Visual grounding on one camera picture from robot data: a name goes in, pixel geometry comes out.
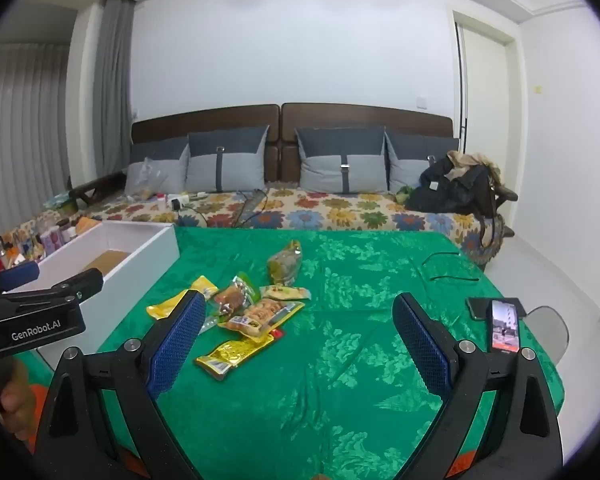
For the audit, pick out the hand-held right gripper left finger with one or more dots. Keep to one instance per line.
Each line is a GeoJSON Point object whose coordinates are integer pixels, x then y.
{"type": "Point", "coordinates": [177, 345]}

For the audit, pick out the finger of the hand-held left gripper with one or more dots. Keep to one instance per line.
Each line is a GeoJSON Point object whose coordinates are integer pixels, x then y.
{"type": "Point", "coordinates": [22, 272]}
{"type": "Point", "coordinates": [80, 286]}

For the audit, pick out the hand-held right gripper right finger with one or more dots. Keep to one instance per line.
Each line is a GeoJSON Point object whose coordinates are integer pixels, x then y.
{"type": "Point", "coordinates": [425, 352]}

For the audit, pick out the white cardboard box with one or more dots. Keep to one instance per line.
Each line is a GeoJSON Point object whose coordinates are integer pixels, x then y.
{"type": "Point", "coordinates": [145, 255]}

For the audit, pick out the brown meat snack packet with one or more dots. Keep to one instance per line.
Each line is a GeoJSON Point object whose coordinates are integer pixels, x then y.
{"type": "Point", "coordinates": [232, 297]}

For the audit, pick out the large yellow-edged snack packet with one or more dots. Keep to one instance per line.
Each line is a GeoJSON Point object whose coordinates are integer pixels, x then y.
{"type": "Point", "coordinates": [260, 315]}

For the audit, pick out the pale yellow snack packet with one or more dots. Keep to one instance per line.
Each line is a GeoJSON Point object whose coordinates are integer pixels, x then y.
{"type": "Point", "coordinates": [285, 292]}

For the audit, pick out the green clear snack packet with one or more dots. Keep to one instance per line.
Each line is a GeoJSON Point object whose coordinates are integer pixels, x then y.
{"type": "Point", "coordinates": [284, 265]}

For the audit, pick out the person's left hand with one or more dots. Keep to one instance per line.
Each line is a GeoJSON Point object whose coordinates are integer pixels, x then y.
{"type": "Point", "coordinates": [20, 400]}

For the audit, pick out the orange book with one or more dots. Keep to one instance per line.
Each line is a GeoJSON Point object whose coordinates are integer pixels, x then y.
{"type": "Point", "coordinates": [89, 225]}

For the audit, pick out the dark smartphone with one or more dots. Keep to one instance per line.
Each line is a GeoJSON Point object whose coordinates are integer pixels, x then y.
{"type": "Point", "coordinates": [477, 307]}

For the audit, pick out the person's orange clothing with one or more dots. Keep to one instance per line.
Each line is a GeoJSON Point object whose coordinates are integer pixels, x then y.
{"type": "Point", "coordinates": [40, 397]}

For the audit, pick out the teal green stack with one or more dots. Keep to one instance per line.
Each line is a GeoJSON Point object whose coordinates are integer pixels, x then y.
{"type": "Point", "coordinates": [60, 202]}

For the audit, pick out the lit smartphone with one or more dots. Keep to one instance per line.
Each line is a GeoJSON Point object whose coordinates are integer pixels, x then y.
{"type": "Point", "coordinates": [503, 327]}

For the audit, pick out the green patterned tablecloth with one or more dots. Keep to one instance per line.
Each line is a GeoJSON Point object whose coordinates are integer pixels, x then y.
{"type": "Point", "coordinates": [330, 385]}

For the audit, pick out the clear plastic bag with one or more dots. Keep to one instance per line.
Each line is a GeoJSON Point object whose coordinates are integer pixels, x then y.
{"type": "Point", "coordinates": [145, 180]}

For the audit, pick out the grey chair back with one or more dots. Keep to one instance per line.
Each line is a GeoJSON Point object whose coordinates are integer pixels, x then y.
{"type": "Point", "coordinates": [550, 330]}

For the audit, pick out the white power adapter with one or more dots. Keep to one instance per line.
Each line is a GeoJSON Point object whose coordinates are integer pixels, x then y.
{"type": "Point", "coordinates": [178, 203]}

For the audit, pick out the white sheer curtain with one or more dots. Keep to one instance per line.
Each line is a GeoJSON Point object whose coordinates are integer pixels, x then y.
{"type": "Point", "coordinates": [25, 135]}

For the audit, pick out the grey two-tone cushion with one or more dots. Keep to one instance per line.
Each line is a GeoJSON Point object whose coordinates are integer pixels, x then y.
{"type": "Point", "coordinates": [165, 160]}
{"type": "Point", "coordinates": [225, 160]}
{"type": "Point", "coordinates": [340, 160]}
{"type": "Point", "coordinates": [410, 160]}

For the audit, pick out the green plastic bag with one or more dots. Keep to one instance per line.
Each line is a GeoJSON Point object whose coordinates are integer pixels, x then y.
{"type": "Point", "coordinates": [405, 196]}

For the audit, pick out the grey curtain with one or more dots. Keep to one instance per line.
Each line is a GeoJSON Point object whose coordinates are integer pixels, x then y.
{"type": "Point", "coordinates": [112, 85]}

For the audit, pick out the white door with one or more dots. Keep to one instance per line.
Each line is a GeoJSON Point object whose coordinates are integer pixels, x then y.
{"type": "Point", "coordinates": [485, 120]}

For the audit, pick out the white wall switch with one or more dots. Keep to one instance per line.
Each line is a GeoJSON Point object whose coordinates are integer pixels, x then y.
{"type": "Point", "coordinates": [422, 102]}

